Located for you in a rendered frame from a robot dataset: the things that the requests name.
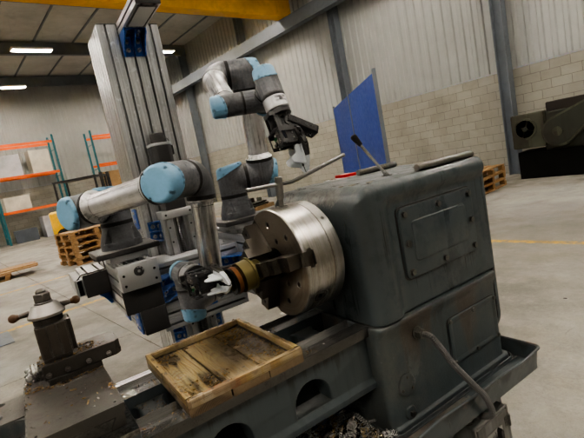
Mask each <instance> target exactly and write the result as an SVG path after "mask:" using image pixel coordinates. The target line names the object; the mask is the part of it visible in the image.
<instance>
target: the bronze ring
mask: <svg viewBox="0 0 584 438"><path fill-rule="evenodd" d="M257 263H260V262H259V261H258V260H256V259H253V260H251V261H250V259H248V258H247V257H243V258H242V259H241V260H240V261H239V262H236V263H234V264H233V265H232V267H229V268H227V269H225V270H224V272H225V273H226V274H227V276H228V277H229V279H230V280H231V284H232V286H231V289H230V291H231V292H232V293H233V294H234V295H238V294H241V293H242V292H248V291H250V290H251V289H258V288H259V286H260V281H261V280H262V279H264V278H260V277H259V274H258V272H257V269H256V264H257Z"/></svg>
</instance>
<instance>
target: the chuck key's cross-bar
mask: <svg viewBox="0 0 584 438"><path fill-rule="evenodd" d="M343 157H345V154H344V153H342V154H340V155H339V156H336V157H334V158H332V159H330V160H328V161H326V162H325V163H323V164H321V165H319V166H317V167H315V168H313V169H311V170H309V171H307V172H305V173H303V174H302V175H300V176H298V177H296V178H294V179H292V180H287V181H283V182H282V185H288V184H292V183H296V182H298V181H300V180H301V179H303V178H304V177H306V176H309V175H311V174H313V173H315V172H316V171H317V170H319V169H322V168H324V167H326V166H328V165H330V164H331V163H333V162H335V161H337V160H339V159H341V158H343ZM276 186H277V184H276V183H271V184H266V185H261V186H256V187H252V188H247V189H246V192H247V193H249V192H253V191H257V190H262V189H270V188H274V187H276Z"/></svg>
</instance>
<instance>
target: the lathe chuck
mask: <svg viewBox="0 0 584 438"><path fill-rule="evenodd" d="M284 206H287V207H285V208H277V207H279V206H276V207H274V208H270V209H264V210H261V211H259V212H258V213H257V214H256V215H255V217H254V220H255V222H256V224H257V225H258V227H259V229H260V230H261V232H262V233H263V235H264V237H265V238H266V240H267V242H268V244H269V246H270V247H271V248H275V249H277V250H278V253H277V255H275V256H270V257H269V258H268V259H265V260H262V261H260V262H265V261H267V260H270V259H273V258H276V257H278V256H286V255H293V254H299V253H303V252H306V251H307V250H306V249H309V250H311V251H312V254H313V257H314V260H315V264H314V267H313V268H311V266H308V267H304V268H301V269H297V270H294V271H292V272H286V273H285V276H284V277H283V278H281V279H280V310H281V311H282V312H283V313H284V314H287V315H299V314H301V313H304V312H306V311H308V310H311V309H313V308H316V307H318V306H320V305H323V304H324V303H325V302H327V301H328V300H329V298H330V297H331V296H332V293H333V291H334V287H335V259H334V255H333V251H332V248H331V246H330V243H329V239H328V237H327V235H326V233H325V231H324V229H323V228H322V225H321V224H320V223H319V222H318V221H317V219H316V218H315V217H314V215H313V214H312V213H311V212H309V211H308V210H307V209H306V208H304V207H303V206H302V205H299V204H297V203H287V204H284ZM322 291H325V295H324V297H323V298H321V299H320V300H316V297H317V295H318V294H319V293H320V292H322Z"/></svg>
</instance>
